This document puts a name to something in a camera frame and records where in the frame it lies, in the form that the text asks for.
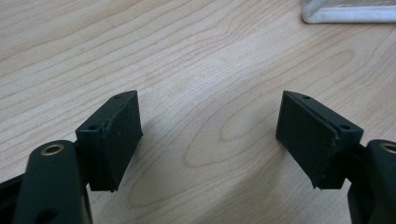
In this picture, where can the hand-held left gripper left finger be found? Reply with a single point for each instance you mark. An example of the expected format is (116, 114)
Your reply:
(112, 140)

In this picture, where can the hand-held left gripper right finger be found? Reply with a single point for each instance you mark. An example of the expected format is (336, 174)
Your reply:
(314, 140)

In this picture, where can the clear plastic bag white trim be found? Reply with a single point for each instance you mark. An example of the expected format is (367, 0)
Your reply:
(342, 15)

